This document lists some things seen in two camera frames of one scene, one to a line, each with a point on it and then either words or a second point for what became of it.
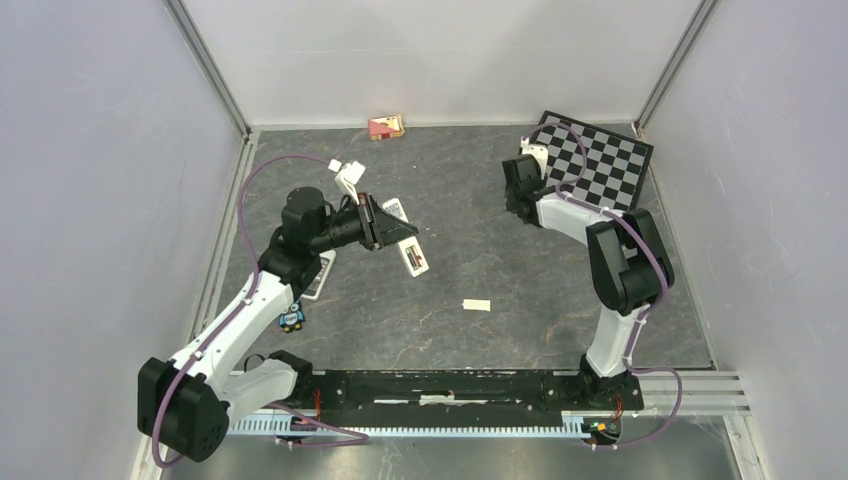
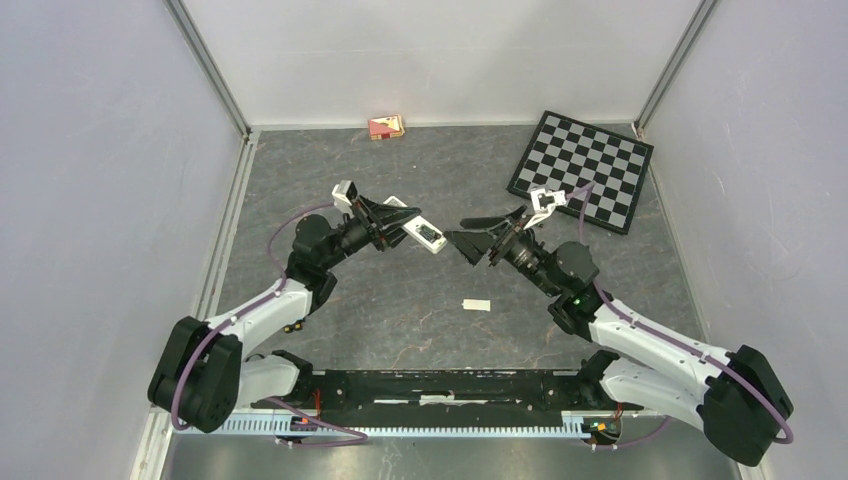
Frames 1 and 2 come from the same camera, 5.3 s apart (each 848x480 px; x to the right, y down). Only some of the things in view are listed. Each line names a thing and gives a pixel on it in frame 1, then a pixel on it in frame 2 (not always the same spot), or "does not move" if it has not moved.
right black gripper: [508, 199] → [474, 244]
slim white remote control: [410, 248] → [422, 230]
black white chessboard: [616, 166] does not move
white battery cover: [478, 305] does not move
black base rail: [467, 393] does not move
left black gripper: [372, 216] does not move
